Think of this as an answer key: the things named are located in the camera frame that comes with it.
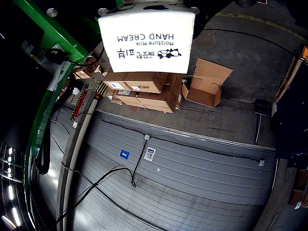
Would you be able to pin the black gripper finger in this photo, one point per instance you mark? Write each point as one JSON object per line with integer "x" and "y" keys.
{"x": 216, "y": 3}
{"x": 91, "y": 4}

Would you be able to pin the cow print hand cream box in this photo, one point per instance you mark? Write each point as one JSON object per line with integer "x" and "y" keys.
{"x": 149, "y": 26}

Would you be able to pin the cardboard box with round logo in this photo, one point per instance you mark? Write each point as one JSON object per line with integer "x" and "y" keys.
{"x": 83, "y": 74}

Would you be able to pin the cardboard box with Hiper print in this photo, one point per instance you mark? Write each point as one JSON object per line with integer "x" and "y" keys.
{"x": 134, "y": 78}

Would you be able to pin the open flat cardboard mailer box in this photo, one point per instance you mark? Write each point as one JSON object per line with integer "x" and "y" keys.
{"x": 204, "y": 96}

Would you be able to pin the large brown cardboard box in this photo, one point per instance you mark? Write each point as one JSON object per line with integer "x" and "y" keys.
{"x": 168, "y": 96}

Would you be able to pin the small white junction box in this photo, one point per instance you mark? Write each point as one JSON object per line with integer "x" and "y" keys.
{"x": 147, "y": 137}
{"x": 261, "y": 162}

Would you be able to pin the rack of small cardboard bins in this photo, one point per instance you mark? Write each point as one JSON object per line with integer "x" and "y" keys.
{"x": 298, "y": 197}

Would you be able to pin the green metal shelf stand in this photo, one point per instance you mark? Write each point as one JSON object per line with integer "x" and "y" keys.
{"x": 55, "y": 33}

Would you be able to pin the black power adapter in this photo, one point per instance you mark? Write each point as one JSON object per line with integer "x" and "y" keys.
{"x": 56, "y": 56}

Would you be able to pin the black yellow striped bumper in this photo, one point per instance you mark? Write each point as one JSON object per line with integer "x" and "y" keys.
{"x": 98, "y": 86}

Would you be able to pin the orange part with Valter print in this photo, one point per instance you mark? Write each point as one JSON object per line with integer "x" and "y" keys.
{"x": 305, "y": 54}

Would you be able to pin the red bar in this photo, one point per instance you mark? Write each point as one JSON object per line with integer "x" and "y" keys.
{"x": 78, "y": 106}

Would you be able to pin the upright wooden pallet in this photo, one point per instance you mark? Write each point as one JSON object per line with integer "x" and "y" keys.
{"x": 288, "y": 77}

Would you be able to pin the white pipe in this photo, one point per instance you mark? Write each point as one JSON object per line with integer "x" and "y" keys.
{"x": 84, "y": 127}

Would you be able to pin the small blue sign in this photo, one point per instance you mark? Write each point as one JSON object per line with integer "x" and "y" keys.
{"x": 124, "y": 154}

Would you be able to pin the white printed notice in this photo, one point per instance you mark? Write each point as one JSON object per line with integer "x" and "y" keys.
{"x": 150, "y": 153}

